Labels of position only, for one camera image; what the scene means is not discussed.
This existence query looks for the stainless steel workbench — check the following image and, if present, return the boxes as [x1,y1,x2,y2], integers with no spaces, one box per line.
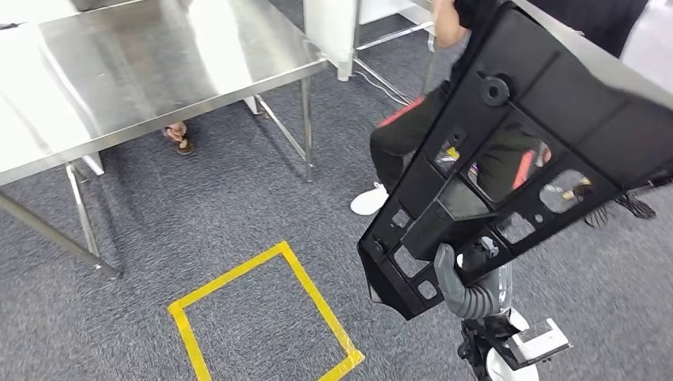
[0,0,331,281]
[351,0,438,109]

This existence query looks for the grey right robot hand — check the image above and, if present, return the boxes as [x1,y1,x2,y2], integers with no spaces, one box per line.
[434,243,513,315]

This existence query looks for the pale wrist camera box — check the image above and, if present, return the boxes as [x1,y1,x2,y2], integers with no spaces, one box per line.
[510,317,572,365]

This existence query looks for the long black plastic part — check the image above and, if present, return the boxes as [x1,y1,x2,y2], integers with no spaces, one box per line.
[357,0,673,321]

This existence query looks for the white cabinet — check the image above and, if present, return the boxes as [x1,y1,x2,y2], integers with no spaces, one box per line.
[302,0,437,83]

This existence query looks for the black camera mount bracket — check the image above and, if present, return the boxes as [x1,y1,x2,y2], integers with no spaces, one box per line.
[456,314,527,381]

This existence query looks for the yellow floor tape square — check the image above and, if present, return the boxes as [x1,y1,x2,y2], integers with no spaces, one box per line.
[167,240,366,381]

